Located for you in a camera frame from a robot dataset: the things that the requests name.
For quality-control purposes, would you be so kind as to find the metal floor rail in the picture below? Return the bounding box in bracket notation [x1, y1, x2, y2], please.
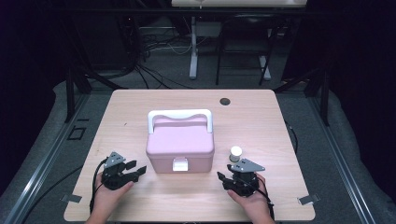
[3, 92, 92, 224]
[307, 92, 377, 224]

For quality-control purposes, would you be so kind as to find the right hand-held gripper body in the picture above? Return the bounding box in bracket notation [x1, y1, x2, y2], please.
[222, 158, 266, 198]

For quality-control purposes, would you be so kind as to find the small white-capped bottle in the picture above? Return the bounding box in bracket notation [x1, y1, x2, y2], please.
[229, 146, 243, 163]

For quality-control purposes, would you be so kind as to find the black metal stand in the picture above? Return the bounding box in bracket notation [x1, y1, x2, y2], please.
[274, 66, 331, 127]
[64, 62, 129, 124]

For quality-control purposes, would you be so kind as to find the grey tape strip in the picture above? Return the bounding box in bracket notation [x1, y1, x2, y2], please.
[60, 193, 83, 203]
[297, 193, 320, 205]

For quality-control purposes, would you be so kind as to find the black floor cable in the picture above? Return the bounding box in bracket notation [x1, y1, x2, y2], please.
[22, 165, 84, 224]

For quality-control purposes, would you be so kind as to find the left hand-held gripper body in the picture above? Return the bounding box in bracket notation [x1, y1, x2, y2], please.
[101, 151, 138, 191]

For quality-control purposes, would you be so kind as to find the white background desk top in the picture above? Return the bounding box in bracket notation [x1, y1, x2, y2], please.
[171, 0, 307, 7]

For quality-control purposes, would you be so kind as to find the person's right hand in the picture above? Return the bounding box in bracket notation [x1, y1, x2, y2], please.
[227, 175, 272, 218]

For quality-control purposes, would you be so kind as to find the person's left hand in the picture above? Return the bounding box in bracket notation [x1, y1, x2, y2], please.
[90, 172, 134, 218]

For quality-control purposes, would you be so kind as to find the tangle of floor cables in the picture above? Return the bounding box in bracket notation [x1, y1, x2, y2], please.
[134, 29, 194, 91]

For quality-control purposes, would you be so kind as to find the hand-held gripper black cable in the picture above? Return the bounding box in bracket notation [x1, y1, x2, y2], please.
[89, 158, 108, 216]
[256, 176, 276, 222]

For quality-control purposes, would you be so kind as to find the right hand-held gripper black cable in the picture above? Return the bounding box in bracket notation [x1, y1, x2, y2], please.
[256, 176, 276, 222]

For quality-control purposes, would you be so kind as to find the left hand-held gripper black cable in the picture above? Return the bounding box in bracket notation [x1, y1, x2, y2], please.
[89, 158, 108, 216]

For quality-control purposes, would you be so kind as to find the black cable beside table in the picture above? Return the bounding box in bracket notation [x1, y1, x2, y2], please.
[284, 119, 299, 155]

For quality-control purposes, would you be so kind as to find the black chair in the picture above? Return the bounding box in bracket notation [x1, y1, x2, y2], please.
[215, 13, 281, 87]

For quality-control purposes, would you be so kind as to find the short white desk leg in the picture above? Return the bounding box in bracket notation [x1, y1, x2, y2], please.
[260, 55, 272, 80]

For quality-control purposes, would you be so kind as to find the tall white desk leg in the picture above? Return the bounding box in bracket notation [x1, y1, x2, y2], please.
[189, 16, 199, 80]

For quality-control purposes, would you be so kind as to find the pink storage box white handle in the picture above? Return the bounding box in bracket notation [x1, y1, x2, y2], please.
[145, 108, 216, 175]

